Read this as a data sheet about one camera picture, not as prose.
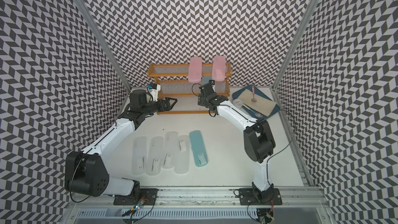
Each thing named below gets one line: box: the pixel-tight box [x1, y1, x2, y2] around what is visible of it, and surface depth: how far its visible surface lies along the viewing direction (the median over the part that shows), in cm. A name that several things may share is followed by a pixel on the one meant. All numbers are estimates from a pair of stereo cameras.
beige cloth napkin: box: [237, 88, 277, 118], surface depth 111 cm
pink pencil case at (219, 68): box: [211, 55, 227, 82], surface depth 88 cm
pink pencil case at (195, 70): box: [188, 56, 203, 83], surface depth 86 cm
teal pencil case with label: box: [189, 130, 209, 168], surface depth 90 cm
